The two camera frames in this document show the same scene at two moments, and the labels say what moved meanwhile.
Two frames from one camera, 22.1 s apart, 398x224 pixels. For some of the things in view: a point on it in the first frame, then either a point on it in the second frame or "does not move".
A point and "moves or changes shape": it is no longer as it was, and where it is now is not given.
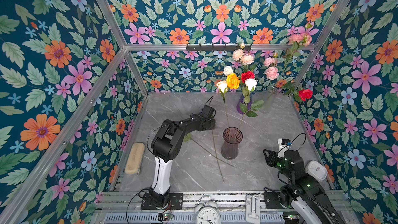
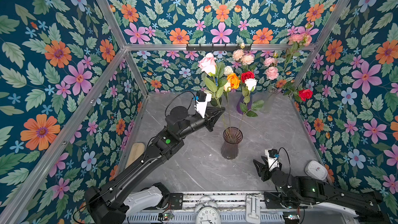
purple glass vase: (238, 107) does not move
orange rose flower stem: (232, 81) does not move
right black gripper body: (273, 161) to (263, 172)
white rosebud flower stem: (227, 70) does not move
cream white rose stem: (222, 87) moves or changes shape
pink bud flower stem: (303, 39) does not move
